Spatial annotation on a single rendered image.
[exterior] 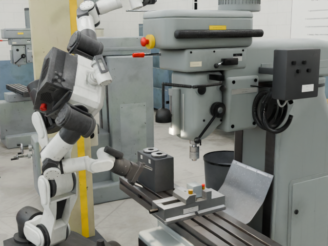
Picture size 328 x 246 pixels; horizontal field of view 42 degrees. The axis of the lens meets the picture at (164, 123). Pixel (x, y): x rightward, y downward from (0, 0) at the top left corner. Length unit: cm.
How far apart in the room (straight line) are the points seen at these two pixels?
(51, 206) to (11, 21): 871
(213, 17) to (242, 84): 34
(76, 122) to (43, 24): 171
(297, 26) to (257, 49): 523
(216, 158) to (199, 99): 246
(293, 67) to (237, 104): 32
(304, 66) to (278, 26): 569
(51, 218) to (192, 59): 120
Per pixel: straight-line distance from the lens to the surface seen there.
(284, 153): 216
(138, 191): 241
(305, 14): 716
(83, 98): 193
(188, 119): 190
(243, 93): 200
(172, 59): 189
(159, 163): 231
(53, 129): 228
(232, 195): 232
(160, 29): 178
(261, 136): 221
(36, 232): 254
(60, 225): 250
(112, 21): 1154
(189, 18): 179
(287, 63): 181
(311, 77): 192
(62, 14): 350
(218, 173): 393
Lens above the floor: 180
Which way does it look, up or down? 12 degrees down
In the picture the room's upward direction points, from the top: 1 degrees counter-clockwise
